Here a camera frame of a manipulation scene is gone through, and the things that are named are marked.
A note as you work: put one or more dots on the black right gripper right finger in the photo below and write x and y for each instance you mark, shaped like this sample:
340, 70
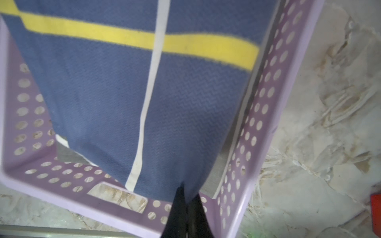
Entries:
197, 226

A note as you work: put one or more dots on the red block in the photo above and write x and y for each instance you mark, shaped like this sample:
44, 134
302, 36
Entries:
376, 213

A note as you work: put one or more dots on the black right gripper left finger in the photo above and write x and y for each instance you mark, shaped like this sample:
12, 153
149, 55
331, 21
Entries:
176, 226

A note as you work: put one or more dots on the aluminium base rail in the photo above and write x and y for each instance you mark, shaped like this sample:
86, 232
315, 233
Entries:
11, 231

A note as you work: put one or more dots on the purple plastic basket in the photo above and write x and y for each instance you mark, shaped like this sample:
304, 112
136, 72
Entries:
28, 156

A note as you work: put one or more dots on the navy blue checked pillowcase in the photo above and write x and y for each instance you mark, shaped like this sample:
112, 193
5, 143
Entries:
54, 61

